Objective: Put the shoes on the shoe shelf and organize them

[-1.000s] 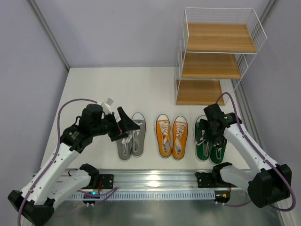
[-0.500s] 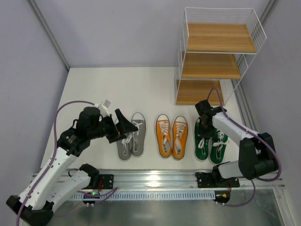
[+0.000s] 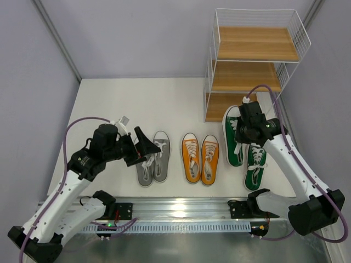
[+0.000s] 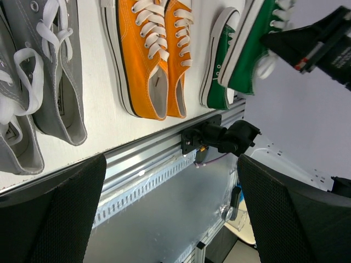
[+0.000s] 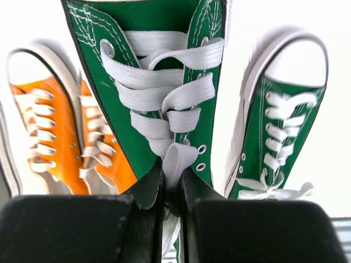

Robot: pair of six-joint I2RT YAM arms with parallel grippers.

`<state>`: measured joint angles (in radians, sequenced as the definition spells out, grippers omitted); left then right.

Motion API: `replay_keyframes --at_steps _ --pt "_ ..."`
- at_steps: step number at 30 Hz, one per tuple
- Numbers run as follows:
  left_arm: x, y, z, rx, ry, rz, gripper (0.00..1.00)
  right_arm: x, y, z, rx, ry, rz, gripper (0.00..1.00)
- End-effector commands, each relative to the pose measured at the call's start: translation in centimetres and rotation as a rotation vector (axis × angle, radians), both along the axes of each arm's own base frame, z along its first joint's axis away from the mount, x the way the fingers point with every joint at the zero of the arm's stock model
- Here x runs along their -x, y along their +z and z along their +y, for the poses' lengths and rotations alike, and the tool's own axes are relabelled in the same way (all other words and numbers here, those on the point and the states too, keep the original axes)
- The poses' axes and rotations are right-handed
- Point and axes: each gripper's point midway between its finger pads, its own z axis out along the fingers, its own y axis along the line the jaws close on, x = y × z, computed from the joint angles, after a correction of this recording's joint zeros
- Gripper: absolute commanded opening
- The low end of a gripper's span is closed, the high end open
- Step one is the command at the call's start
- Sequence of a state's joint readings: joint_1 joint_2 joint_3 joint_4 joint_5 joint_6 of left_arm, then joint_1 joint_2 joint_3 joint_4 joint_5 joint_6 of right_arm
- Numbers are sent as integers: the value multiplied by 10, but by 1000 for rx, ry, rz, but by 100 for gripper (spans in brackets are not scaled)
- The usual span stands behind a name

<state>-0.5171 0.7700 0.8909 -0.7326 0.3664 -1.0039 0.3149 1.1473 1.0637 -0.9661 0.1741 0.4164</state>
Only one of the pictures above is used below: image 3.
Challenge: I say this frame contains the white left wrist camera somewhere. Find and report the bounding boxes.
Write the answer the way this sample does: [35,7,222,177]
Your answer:
[109,116,129,136]

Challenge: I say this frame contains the green sneaker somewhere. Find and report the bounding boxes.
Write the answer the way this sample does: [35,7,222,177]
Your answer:
[222,106,244,167]
[244,144,267,191]

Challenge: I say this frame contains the orange left sneaker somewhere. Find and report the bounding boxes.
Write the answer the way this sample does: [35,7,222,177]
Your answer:
[180,133,201,184]

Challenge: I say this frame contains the orange right sneaker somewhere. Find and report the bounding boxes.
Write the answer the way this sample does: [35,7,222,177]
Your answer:
[201,135,219,186]

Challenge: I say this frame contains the grey right sneaker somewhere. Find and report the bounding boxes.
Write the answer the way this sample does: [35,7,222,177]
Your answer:
[153,130,171,183]

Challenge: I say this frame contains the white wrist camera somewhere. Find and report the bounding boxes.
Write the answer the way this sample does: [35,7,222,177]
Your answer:
[242,96,250,104]
[109,116,129,136]

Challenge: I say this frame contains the aluminium mounting rail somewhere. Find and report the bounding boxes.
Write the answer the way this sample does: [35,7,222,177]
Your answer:
[35,196,302,222]

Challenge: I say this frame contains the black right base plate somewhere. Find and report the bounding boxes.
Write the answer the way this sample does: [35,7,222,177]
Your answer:
[228,200,279,219]

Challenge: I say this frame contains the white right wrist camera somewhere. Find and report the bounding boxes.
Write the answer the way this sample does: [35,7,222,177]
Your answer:
[242,96,250,104]

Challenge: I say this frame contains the white wire shoe shelf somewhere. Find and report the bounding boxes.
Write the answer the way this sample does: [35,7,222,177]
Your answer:
[203,8,311,122]

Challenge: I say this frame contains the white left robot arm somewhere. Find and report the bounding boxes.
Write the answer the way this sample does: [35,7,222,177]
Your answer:
[8,121,161,262]

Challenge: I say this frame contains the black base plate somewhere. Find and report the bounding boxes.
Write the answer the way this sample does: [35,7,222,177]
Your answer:
[114,202,133,221]
[228,200,279,219]

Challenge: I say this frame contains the orange sneaker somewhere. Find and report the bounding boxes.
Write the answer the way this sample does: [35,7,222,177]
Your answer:
[180,133,201,184]
[201,135,219,186]

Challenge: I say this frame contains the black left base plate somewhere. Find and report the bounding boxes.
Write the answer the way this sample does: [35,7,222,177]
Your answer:
[114,202,133,221]

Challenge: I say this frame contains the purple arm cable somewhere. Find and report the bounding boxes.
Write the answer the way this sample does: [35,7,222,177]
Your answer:
[18,116,141,263]
[245,84,347,244]

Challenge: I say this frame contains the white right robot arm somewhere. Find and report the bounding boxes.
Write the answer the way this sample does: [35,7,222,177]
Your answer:
[235,101,345,236]

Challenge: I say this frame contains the grey sneaker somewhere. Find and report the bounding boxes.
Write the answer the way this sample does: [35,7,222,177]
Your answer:
[153,130,171,183]
[136,155,155,187]

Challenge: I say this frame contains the grey left sneaker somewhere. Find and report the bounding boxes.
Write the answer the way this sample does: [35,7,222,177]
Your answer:
[136,155,155,187]

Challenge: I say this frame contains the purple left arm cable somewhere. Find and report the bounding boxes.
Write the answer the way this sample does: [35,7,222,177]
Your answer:
[18,116,141,263]

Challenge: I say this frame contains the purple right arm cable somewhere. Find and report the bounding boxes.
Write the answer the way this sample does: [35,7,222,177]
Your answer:
[245,84,347,244]

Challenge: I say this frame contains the slotted grey cable duct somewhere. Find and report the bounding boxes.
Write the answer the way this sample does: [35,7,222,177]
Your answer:
[80,221,251,235]

